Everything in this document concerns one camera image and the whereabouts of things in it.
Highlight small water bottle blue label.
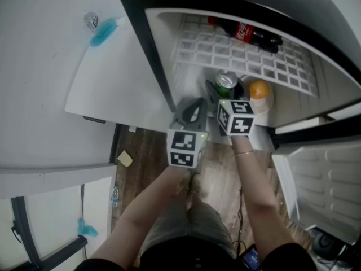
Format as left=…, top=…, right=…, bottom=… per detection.
left=111, top=185, right=120, bottom=208

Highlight black fridge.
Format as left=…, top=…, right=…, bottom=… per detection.
left=118, top=0, right=361, bottom=247

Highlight black floor cable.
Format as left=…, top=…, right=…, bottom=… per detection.
left=231, top=187, right=248, bottom=251

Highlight dark cola bottle red label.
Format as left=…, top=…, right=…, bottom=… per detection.
left=208, top=15, right=284, bottom=54

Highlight person's shoes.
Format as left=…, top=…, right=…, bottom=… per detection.
left=175, top=170, right=203, bottom=199

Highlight white wire fridge shelf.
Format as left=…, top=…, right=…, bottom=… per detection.
left=172, top=13, right=321, bottom=98

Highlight person's left forearm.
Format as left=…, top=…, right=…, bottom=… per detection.
left=89, top=165, right=193, bottom=265

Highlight person's right forearm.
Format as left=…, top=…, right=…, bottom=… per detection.
left=231, top=135, right=297, bottom=263

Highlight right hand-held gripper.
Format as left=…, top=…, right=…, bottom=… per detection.
left=205, top=78, right=256, bottom=138

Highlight black round speaker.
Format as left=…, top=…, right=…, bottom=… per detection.
left=310, top=228, right=337, bottom=257

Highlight person's khaki shorts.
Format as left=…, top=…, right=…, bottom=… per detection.
left=140, top=190, right=238, bottom=262

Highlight black metal frame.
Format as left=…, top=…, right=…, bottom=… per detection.
left=10, top=196, right=89, bottom=271

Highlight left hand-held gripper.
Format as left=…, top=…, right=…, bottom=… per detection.
left=166, top=96, right=210, bottom=169

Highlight person's black shirt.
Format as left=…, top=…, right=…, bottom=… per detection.
left=74, top=235, right=319, bottom=271

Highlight white flat panel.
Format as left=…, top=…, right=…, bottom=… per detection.
left=64, top=16, right=173, bottom=125

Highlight pale yellow sponge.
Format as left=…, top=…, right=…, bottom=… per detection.
left=116, top=150, right=134, bottom=168

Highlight green drink can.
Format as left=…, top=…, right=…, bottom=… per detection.
left=215, top=69, right=239, bottom=99

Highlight handheld device with lit screen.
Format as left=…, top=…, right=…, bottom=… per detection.
left=240, top=244, right=262, bottom=271

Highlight blue cloth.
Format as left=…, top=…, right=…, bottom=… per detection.
left=89, top=17, right=118, bottom=48
left=77, top=217, right=99, bottom=238

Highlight orange fruit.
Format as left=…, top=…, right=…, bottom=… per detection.
left=248, top=79, right=271, bottom=100

